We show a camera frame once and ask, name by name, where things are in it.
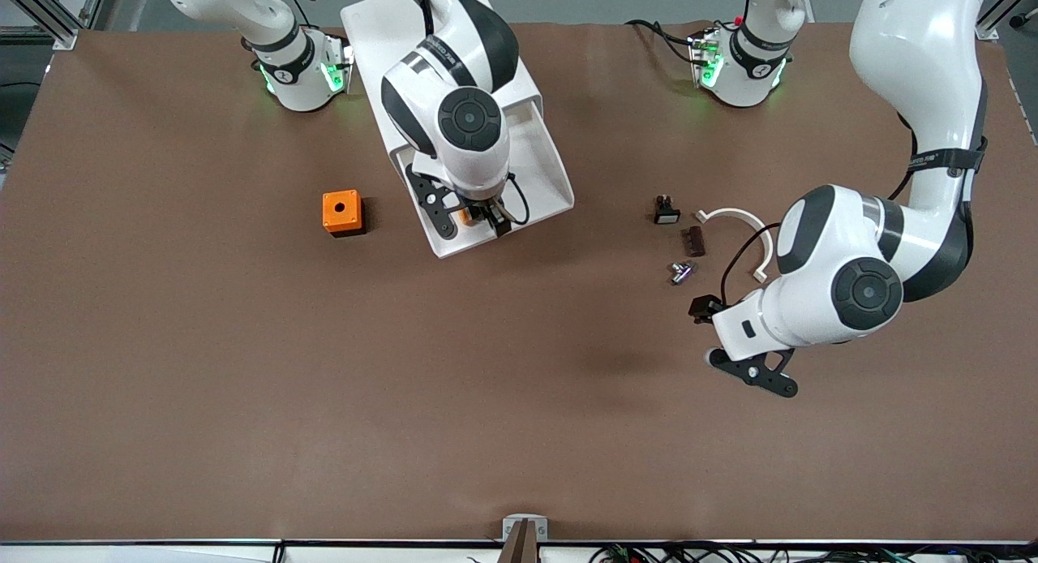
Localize white curved plastic clamp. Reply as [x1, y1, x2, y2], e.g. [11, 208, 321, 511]
[695, 208, 773, 284]

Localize aluminium frame profile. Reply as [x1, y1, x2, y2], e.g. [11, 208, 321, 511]
[977, 0, 1038, 42]
[0, 0, 108, 51]

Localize grey metal mount bracket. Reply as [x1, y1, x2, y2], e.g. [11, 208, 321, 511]
[499, 514, 549, 563]

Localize orange box with hole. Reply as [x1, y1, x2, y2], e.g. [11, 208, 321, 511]
[322, 190, 367, 238]

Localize tangled black cable bundle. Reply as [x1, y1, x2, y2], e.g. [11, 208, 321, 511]
[588, 543, 1038, 563]

